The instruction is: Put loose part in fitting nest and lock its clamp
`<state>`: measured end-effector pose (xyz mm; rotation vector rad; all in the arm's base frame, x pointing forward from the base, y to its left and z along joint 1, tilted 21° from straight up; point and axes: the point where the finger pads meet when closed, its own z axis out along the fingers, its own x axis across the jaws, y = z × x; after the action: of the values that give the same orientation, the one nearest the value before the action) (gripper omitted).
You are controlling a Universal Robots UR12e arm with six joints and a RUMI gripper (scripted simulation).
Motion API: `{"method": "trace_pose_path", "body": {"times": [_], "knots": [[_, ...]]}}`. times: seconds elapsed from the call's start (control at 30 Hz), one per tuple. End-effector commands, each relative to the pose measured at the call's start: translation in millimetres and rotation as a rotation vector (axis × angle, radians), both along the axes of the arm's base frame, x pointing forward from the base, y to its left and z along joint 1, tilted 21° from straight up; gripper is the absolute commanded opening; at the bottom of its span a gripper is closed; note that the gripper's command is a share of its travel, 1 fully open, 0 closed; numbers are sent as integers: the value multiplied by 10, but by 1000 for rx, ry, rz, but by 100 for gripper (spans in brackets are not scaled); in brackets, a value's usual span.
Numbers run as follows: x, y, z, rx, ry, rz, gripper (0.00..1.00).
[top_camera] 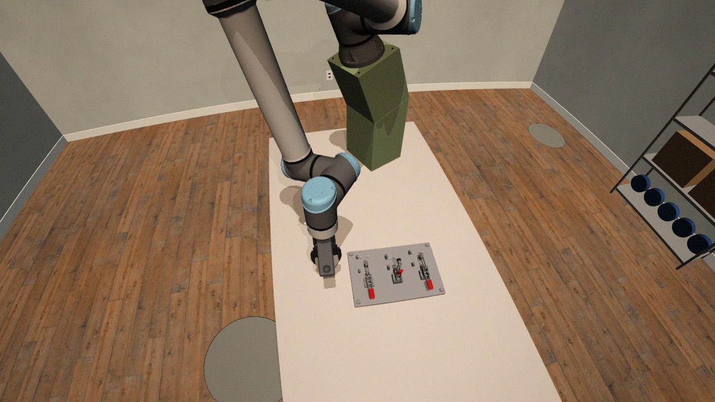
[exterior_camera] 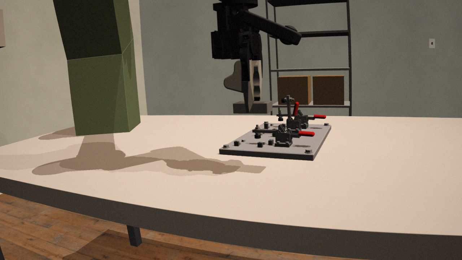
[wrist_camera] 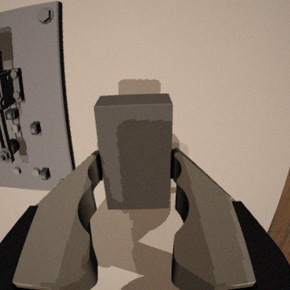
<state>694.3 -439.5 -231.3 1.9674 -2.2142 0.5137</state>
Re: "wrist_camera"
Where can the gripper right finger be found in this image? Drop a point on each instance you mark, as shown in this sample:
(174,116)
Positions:
(221,246)

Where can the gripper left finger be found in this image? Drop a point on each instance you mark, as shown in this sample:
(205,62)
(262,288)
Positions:
(50,247)

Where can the grey toggle clamp with red handle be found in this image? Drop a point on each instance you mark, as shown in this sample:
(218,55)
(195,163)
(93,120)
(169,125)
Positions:
(11,91)

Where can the grey fixture plate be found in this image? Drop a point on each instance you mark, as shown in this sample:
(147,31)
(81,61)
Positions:
(37,48)

